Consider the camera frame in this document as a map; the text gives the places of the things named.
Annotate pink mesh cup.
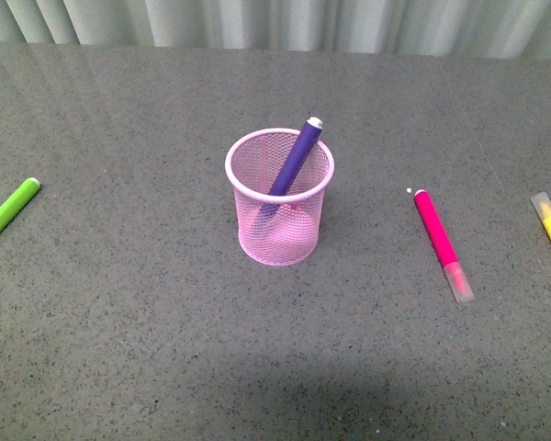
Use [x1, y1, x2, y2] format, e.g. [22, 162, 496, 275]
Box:
[225, 128, 334, 266]

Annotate pink marker pen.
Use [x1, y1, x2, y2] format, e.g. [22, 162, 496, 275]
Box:
[413, 189, 475, 303]

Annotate purple marker pen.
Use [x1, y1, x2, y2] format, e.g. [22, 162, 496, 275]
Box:
[252, 116, 324, 231]

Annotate green marker pen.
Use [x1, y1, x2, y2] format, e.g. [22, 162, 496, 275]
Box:
[0, 177, 41, 233]

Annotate white pleated curtain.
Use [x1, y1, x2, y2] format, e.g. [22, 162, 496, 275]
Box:
[0, 0, 551, 60]

